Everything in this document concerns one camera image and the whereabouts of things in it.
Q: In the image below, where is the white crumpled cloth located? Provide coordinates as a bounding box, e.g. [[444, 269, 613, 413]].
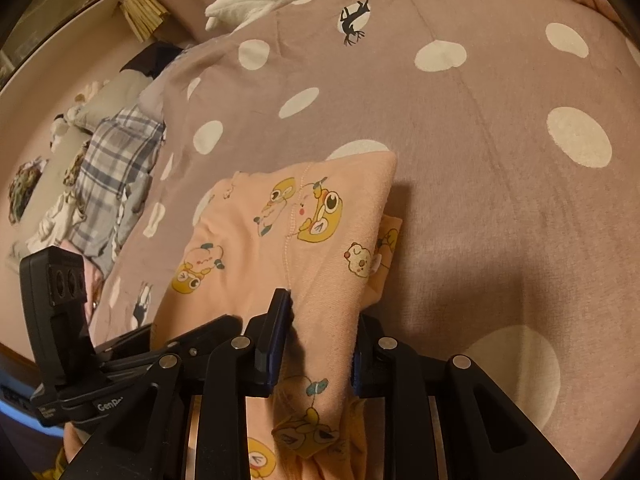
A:
[[39, 194, 87, 242]]

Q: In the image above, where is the white shelf cabinet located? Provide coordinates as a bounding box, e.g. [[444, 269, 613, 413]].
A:
[[0, 0, 124, 92]]

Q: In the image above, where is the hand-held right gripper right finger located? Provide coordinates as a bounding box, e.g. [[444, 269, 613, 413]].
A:
[[350, 314, 581, 480]]

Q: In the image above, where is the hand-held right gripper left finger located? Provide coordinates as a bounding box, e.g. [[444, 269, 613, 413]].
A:
[[65, 287, 294, 480]]

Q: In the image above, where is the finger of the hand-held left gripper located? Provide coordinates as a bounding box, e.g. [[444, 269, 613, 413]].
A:
[[102, 354, 162, 375], [95, 314, 241, 362]]

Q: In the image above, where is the dark cloth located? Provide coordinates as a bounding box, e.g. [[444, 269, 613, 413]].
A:
[[122, 42, 184, 82]]

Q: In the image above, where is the pink polka dot blanket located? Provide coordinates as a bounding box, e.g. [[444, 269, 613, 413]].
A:
[[90, 0, 640, 480]]

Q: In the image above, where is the peach cartoon print garment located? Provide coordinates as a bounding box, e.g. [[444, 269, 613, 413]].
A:
[[149, 151, 403, 480]]

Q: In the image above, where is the grey pillow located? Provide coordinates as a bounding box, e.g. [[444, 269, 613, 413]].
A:
[[74, 69, 167, 134]]

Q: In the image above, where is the straw-coloured fringed bundle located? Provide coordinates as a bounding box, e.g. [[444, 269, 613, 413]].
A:
[[118, 0, 172, 42]]

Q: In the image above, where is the white plush toy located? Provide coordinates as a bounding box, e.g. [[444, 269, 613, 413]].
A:
[[49, 81, 97, 152]]

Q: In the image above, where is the person's left hand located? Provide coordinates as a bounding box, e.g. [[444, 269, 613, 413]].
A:
[[83, 266, 107, 321]]

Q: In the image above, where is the yellow jacket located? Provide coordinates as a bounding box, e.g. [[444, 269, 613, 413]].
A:
[[41, 452, 69, 480]]

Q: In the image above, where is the floral patterned cloth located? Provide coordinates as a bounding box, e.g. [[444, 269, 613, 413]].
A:
[[7, 157, 49, 224]]

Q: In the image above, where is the blue plaid cloth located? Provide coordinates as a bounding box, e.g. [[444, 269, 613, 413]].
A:
[[74, 106, 167, 263]]

